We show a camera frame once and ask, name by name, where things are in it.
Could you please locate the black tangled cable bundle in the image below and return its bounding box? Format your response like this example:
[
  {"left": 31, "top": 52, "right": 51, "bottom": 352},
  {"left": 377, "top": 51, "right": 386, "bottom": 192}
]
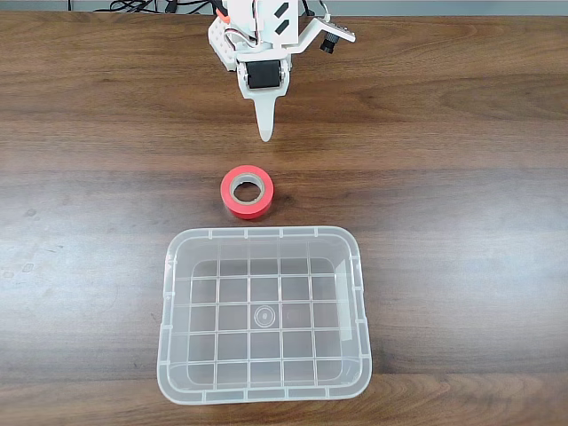
[{"left": 92, "top": 0, "right": 162, "bottom": 13}]

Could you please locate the red white black servo wire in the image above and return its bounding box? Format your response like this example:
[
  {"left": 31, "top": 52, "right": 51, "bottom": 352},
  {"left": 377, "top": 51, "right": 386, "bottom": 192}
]
[{"left": 223, "top": 24, "right": 258, "bottom": 49}]

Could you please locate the black cable with plug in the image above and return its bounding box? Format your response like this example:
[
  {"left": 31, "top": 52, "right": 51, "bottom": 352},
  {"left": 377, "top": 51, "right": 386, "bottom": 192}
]
[{"left": 162, "top": 0, "right": 215, "bottom": 15}]

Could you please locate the camera module on white bracket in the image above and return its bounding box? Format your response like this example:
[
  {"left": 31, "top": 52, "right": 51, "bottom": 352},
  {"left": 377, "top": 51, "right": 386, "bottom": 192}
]
[{"left": 290, "top": 16, "right": 358, "bottom": 57}]

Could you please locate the black camera cable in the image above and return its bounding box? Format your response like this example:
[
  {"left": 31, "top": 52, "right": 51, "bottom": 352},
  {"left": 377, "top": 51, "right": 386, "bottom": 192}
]
[{"left": 301, "top": 0, "right": 333, "bottom": 22}]

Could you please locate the red tape roll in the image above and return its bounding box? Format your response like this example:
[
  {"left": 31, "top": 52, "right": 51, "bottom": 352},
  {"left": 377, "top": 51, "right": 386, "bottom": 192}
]
[{"left": 220, "top": 164, "right": 276, "bottom": 221}]

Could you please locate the clear plastic box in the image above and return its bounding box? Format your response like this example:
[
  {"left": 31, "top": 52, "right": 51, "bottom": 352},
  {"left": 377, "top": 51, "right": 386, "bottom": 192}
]
[{"left": 155, "top": 225, "right": 374, "bottom": 406}]

